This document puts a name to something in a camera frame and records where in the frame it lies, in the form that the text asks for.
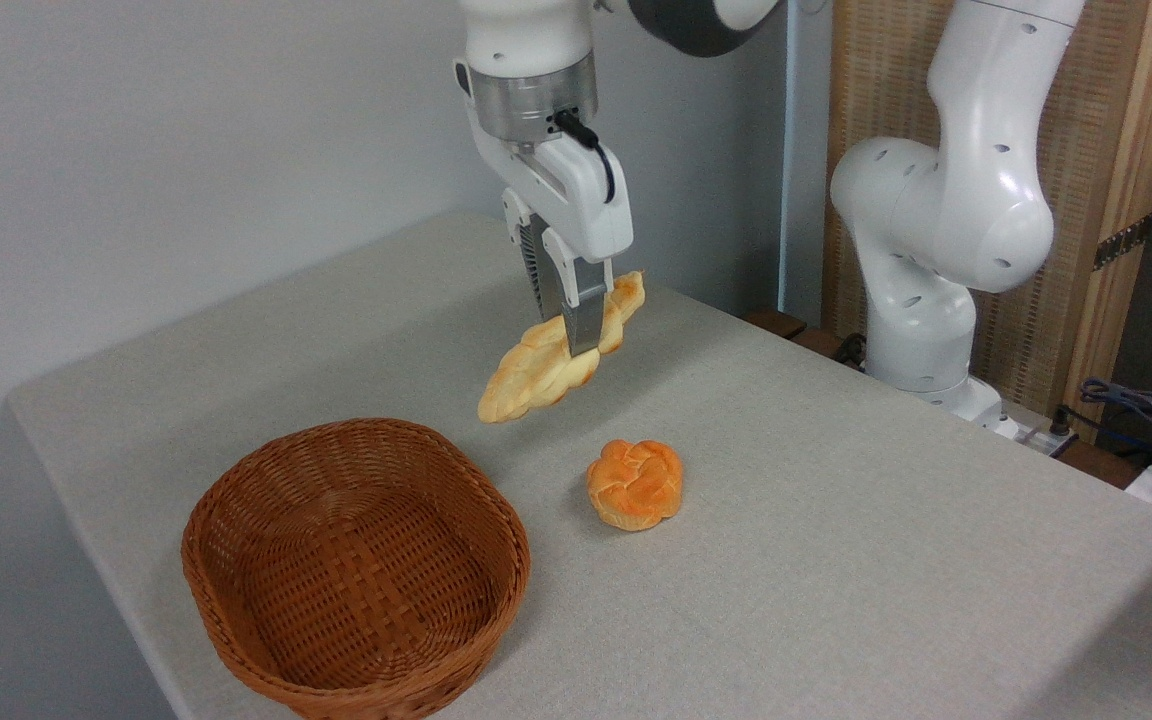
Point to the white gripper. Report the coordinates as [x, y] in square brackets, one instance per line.
[586, 200]

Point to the long braided bread loaf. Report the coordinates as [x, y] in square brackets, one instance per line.
[536, 375]

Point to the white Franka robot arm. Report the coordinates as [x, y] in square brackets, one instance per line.
[966, 200]

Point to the round orange bread bun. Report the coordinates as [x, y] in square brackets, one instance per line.
[636, 483]

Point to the brown wicker basket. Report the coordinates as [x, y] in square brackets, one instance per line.
[356, 570]

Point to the metal screen hinge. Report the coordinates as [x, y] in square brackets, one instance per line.
[1123, 242]

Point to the pale vertical wall conduit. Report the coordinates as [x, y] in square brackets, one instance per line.
[802, 150]

